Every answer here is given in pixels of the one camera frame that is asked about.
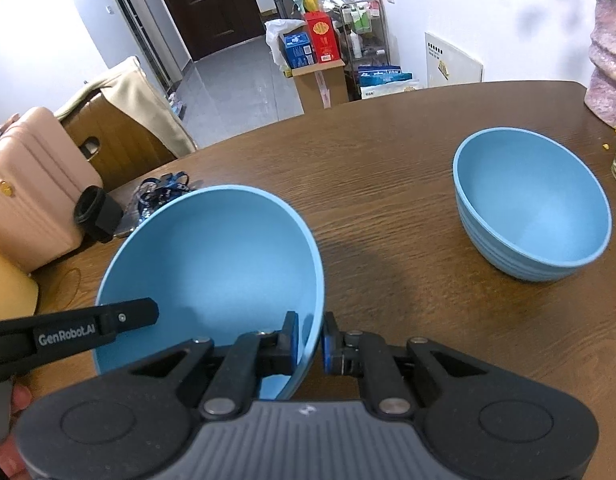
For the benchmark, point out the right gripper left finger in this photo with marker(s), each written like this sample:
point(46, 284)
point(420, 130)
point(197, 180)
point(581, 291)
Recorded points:
point(236, 371)

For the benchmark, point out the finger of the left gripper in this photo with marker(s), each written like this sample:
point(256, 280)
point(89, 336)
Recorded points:
point(128, 315)

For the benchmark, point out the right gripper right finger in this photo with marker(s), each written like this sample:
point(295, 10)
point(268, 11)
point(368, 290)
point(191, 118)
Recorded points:
point(368, 358)

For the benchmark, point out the blue deep bowl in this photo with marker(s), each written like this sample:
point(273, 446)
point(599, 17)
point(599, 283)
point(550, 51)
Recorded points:
point(219, 262)
point(531, 207)

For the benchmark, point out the person left hand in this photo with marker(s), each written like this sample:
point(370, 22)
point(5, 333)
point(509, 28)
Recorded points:
point(11, 462)

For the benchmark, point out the yellow cylindrical kettle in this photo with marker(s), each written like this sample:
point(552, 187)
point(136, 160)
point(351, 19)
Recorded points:
point(18, 292)

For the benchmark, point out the black cup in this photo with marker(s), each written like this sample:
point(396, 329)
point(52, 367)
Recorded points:
point(97, 214)

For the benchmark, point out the brown chair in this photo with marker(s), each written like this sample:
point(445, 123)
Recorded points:
point(118, 147)

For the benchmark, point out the pink suitcase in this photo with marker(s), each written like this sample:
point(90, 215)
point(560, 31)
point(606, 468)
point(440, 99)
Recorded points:
point(42, 176)

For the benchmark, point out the beige cloth on chair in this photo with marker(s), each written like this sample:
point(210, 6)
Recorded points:
point(126, 87)

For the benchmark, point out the cardboard box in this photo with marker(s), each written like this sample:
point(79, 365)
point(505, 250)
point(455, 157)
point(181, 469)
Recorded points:
point(321, 86)

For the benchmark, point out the red box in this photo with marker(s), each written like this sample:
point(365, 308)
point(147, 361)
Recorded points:
point(322, 36)

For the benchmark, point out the blue box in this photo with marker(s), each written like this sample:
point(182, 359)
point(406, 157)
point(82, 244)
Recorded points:
point(298, 49)

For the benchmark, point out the white plastic bag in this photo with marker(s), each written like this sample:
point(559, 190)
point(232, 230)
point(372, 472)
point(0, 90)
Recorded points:
point(274, 32)

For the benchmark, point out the dark wooden door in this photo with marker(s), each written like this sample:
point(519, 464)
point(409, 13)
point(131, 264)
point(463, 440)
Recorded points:
point(208, 26)

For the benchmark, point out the pink textured vase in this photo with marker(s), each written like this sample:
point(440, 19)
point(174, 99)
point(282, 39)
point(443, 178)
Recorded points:
point(601, 93)

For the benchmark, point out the white board on wall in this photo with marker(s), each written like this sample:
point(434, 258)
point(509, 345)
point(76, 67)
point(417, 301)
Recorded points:
point(446, 65)

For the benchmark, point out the metal wire rack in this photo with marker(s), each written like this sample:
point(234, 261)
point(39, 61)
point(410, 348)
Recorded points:
point(363, 40)

